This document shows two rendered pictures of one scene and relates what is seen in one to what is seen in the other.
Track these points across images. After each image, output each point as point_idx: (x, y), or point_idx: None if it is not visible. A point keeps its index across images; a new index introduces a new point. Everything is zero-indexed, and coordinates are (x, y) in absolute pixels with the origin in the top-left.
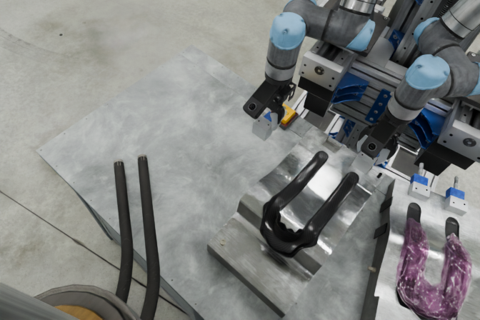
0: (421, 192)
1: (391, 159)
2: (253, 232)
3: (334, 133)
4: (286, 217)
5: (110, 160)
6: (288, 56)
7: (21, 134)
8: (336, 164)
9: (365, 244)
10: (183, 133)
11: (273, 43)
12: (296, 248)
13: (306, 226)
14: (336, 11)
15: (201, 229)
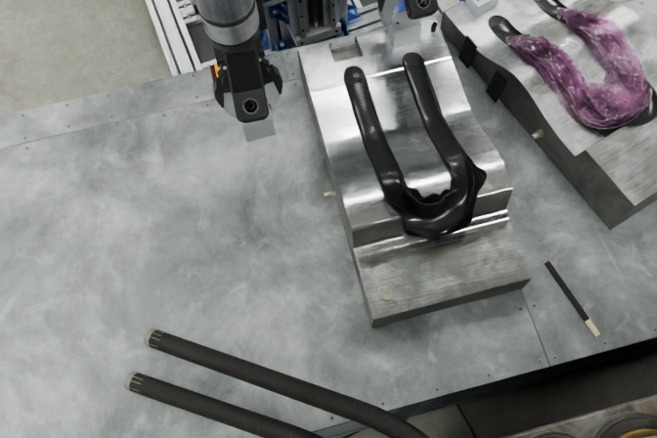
0: None
1: None
2: (398, 245)
3: (260, 36)
4: (420, 186)
5: (113, 393)
6: None
7: None
8: (378, 66)
9: (497, 118)
10: (152, 245)
11: None
12: (468, 204)
13: (452, 168)
14: None
15: (334, 317)
